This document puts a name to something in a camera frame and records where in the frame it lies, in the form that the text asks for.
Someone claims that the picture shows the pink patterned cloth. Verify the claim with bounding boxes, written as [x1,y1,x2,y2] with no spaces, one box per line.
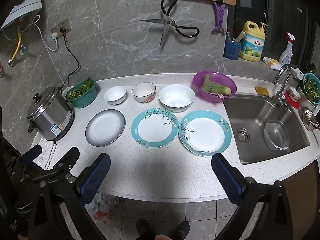
[93,210,115,224]

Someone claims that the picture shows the wall socket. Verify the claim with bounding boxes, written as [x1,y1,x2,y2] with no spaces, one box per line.
[50,17,72,39]

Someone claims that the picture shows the purple peeler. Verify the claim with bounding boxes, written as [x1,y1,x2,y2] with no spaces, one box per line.
[211,1,228,35]

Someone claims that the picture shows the yellow sponge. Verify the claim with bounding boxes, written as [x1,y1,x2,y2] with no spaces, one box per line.
[254,86,270,97]

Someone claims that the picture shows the purple plastic basin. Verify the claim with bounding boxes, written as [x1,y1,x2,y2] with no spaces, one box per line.
[192,71,237,103]

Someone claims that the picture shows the teal plastic colander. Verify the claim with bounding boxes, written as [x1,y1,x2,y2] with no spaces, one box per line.
[65,80,98,109]

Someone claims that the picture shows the black power cable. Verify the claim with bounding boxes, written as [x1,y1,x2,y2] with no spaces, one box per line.
[60,27,81,93]

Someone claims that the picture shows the white cable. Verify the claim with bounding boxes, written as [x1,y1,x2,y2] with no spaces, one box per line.
[0,14,59,52]

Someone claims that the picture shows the dark-rimmed floral bowl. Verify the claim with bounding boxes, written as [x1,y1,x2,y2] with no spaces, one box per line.
[131,82,157,104]

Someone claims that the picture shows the peeled green vegetable pieces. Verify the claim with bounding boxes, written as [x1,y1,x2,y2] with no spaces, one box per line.
[201,73,232,96]

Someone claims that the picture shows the yellow packet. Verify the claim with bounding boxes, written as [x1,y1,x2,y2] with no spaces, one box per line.
[262,57,283,70]

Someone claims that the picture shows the white dish cloth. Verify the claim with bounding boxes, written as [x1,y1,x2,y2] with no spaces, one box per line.
[37,140,57,169]

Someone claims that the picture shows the yellow hose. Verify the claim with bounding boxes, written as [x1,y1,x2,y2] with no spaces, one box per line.
[9,21,24,64]

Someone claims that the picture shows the grey-rimmed white plate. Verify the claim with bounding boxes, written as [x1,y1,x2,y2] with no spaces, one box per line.
[85,109,126,146]

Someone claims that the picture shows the white water heater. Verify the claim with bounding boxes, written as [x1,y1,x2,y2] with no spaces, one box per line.
[0,0,43,30]

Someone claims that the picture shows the blue utensil holder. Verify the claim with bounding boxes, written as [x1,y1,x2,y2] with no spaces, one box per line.
[223,30,242,60]

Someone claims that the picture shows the glass bowl in sink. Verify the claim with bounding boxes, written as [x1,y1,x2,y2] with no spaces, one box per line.
[263,118,290,151]

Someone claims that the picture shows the large white bowl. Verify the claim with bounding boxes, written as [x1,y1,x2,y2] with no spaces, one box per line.
[159,84,196,112]

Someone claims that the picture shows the small white bowl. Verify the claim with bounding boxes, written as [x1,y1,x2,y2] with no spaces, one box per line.
[104,85,127,105]

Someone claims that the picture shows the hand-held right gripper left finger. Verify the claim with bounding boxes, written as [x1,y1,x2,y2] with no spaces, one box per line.
[27,152,112,240]

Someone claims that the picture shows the chrome faucet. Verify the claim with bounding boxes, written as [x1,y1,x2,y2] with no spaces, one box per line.
[271,64,292,107]

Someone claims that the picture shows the dark window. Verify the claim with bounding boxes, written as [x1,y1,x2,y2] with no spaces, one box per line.
[226,0,320,75]

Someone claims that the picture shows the green leafy vegetables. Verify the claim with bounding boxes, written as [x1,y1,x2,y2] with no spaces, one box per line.
[65,77,94,100]

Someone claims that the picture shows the white container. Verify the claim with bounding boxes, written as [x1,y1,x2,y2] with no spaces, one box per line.
[291,66,307,80]

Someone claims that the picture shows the small red-patterned bowl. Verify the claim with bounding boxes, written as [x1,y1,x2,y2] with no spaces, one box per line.
[289,88,301,102]

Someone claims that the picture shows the teal floral plate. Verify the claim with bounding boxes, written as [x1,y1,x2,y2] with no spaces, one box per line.
[131,108,179,148]
[178,110,232,157]

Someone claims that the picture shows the teal colander with greens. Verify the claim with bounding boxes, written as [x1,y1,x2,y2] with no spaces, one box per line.
[302,72,320,105]

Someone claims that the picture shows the yellow dish soap bottle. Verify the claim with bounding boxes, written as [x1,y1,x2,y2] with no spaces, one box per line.
[239,21,266,62]

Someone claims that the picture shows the stainless steel rice cooker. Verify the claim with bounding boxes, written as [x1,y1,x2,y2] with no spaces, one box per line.
[26,86,75,142]

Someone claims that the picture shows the black-handled kitchen scissors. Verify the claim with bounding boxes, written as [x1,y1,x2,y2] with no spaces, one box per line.
[139,0,200,47]

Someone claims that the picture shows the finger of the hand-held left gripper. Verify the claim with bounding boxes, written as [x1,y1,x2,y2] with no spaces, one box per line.
[22,147,80,182]
[6,145,43,178]

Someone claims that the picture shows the black shoe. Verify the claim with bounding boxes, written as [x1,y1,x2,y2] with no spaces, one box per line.
[135,219,157,240]
[172,221,191,240]

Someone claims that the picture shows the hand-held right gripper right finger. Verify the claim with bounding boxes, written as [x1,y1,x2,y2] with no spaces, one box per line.
[211,152,294,240]

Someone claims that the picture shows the white spray bottle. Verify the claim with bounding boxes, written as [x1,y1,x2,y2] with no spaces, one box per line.
[278,32,296,65]

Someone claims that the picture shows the stainless steel sink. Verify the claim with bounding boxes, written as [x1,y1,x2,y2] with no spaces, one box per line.
[222,94,312,165]

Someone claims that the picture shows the crumpled grey cloth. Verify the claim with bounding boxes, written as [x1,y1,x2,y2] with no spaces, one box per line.
[85,191,120,214]

